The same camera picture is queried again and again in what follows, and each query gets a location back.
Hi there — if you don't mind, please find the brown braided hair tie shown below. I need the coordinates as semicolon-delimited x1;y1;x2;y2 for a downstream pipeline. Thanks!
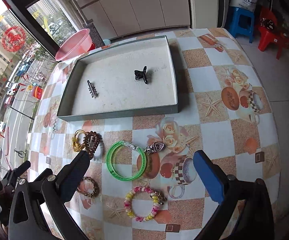
76;176;101;198

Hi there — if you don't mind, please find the yellow bead hair tie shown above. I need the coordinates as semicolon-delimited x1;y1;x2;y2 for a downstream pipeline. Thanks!
71;129;87;153

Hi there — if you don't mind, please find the green translucent bangle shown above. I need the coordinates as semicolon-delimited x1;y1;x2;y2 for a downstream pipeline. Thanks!
105;140;147;181

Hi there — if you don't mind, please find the pink yellow spiral bracelet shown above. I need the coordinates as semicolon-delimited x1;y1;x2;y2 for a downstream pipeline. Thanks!
123;186;168;222

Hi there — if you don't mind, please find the metal alligator hair clip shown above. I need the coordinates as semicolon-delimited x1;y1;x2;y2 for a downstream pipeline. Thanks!
87;80;98;98

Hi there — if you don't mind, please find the black claw hair clip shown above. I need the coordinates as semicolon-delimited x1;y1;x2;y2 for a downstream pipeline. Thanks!
134;66;148;85

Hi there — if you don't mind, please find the patterned checkered tablecloth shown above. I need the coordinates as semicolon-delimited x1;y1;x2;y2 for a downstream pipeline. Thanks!
28;28;281;239

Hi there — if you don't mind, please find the green shallow tray box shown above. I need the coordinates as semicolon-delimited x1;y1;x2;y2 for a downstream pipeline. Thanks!
57;35;178;122

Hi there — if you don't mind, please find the pink plastic basin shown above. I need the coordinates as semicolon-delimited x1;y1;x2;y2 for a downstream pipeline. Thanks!
55;28;96;62

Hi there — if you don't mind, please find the red plastic chair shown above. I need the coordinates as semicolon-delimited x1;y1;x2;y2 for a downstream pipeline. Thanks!
257;7;289;60

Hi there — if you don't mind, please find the blue plastic stool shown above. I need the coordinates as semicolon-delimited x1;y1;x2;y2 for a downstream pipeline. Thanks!
228;7;255;43

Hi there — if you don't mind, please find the white cabinet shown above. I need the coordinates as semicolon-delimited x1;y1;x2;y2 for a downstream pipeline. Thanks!
74;0;223;39

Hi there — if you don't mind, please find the brown spiral hair tie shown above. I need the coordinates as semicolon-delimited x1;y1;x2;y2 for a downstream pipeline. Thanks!
82;130;104;160

